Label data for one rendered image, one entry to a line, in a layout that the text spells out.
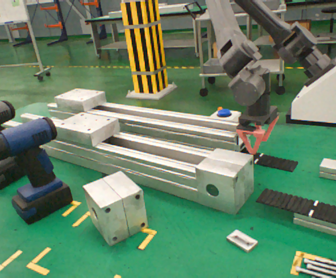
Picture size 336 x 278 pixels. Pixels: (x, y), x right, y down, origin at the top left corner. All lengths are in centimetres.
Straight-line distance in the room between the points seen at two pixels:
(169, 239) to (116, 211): 12
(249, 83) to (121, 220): 39
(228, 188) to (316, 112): 55
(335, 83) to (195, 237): 66
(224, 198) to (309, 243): 18
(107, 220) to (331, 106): 78
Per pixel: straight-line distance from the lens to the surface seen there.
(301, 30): 120
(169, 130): 99
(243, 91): 75
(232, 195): 70
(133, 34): 407
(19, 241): 80
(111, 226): 68
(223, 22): 90
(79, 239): 74
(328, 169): 86
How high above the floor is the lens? 124
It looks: 25 degrees down
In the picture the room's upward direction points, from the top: 8 degrees counter-clockwise
